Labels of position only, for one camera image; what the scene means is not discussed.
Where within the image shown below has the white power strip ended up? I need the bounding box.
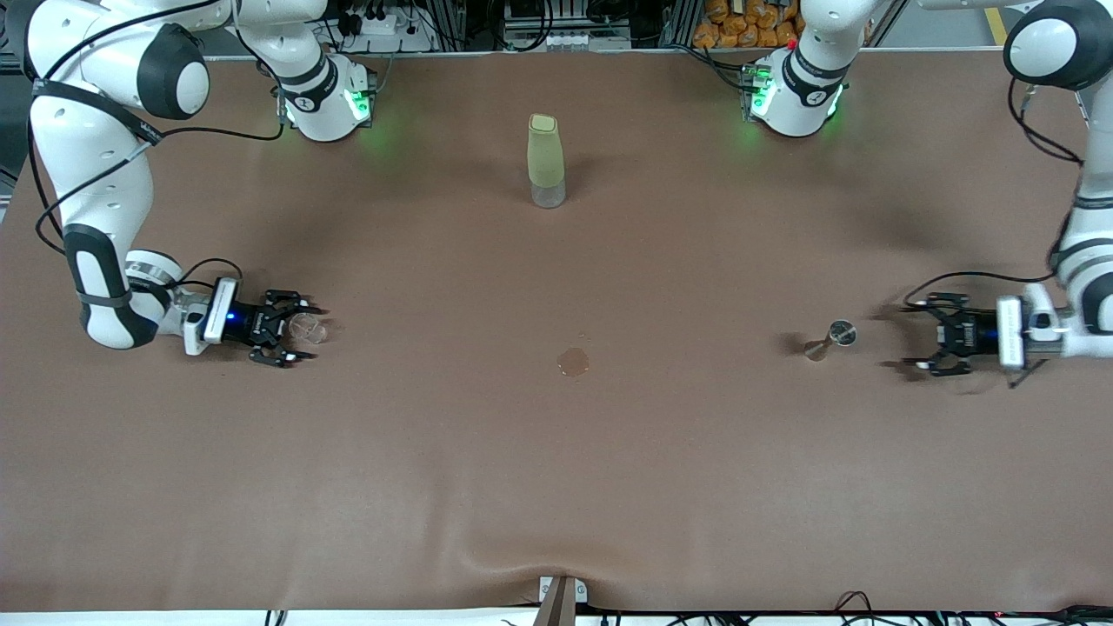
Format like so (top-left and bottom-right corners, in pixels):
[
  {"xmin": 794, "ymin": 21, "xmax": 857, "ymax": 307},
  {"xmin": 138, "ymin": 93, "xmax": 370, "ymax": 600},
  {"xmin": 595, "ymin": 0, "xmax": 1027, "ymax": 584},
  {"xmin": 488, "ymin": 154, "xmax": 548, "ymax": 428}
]
[{"xmin": 343, "ymin": 9, "xmax": 431, "ymax": 41}]

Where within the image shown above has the clear glass cup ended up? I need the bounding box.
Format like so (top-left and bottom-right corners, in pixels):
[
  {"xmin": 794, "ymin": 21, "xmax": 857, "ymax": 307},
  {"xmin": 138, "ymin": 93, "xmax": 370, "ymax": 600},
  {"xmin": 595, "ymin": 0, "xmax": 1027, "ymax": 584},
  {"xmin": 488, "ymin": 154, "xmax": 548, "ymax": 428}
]
[{"xmin": 287, "ymin": 313, "xmax": 330, "ymax": 346}]

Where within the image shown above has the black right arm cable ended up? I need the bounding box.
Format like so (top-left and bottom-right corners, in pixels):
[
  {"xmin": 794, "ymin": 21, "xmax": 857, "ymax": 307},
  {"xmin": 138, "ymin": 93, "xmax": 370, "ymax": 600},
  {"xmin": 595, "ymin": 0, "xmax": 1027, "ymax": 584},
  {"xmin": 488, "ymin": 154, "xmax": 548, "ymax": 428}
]
[{"xmin": 30, "ymin": 0, "xmax": 284, "ymax": 293}]

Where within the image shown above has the metal table clamp bracket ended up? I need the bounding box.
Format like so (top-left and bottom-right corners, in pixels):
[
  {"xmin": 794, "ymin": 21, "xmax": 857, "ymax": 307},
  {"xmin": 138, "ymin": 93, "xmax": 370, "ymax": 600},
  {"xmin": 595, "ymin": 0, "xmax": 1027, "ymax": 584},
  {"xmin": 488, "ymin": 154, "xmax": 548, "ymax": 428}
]
[{"xmin": 534, "ymin": 576, "xmax": 589, "ymax": 626}]

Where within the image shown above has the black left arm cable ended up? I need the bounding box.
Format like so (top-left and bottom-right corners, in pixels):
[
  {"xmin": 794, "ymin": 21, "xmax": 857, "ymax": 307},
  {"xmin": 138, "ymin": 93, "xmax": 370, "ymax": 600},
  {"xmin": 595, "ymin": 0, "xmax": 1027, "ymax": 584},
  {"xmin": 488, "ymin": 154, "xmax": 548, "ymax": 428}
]
[{"xmin": 904, "ymin": 78, "xmax": 1088, "ymax": 389}]

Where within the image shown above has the brown table cover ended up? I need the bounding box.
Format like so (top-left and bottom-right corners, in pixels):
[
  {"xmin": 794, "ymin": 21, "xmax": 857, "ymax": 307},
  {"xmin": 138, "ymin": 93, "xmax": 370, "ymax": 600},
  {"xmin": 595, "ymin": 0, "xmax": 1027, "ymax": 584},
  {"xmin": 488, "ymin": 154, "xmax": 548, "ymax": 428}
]
[{"xmin": 0, "ymin": 48, "xmax": 1113, "ymax": 614}]

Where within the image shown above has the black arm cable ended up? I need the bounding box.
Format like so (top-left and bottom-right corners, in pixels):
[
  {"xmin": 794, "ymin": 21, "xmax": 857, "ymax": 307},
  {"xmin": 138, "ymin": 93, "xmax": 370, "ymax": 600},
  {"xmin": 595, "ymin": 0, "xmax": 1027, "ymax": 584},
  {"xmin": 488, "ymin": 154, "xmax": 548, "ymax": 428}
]
[
  {"xmin": 904, "ymin": 78, "xmax": 1088, "ymax": 389},
  {"xmin": 30, "ymin": 0, "xmax": 284, "ymax": 293}
]

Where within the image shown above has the olive green tall bottle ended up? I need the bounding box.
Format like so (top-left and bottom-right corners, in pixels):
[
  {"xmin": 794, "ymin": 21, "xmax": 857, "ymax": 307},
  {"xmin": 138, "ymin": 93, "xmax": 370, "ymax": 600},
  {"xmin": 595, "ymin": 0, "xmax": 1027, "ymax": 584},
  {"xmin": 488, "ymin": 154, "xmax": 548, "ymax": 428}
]
[{"xmin": 527, "ymin": 113, "xmax": 567, "ymax": 210}]

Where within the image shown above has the steel double jigger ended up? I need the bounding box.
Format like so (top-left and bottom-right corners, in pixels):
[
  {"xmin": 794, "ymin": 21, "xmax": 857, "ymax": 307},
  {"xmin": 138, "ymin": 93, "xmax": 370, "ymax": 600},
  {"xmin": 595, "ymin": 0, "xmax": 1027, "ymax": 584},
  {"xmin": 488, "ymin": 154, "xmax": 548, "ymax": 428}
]
[{"xmin": 804, "ymin": 320, "xmax": 858, "ymax": 363}]

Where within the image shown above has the orange snack bag pile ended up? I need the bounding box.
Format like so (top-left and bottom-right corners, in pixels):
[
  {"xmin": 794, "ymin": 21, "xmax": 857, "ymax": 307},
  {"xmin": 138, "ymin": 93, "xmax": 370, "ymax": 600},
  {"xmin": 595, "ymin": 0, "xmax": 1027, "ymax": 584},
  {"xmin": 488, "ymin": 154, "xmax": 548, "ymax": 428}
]
[{"xmin": 693, "ymin": 0, "xmax": 805, "ymax": 50}]

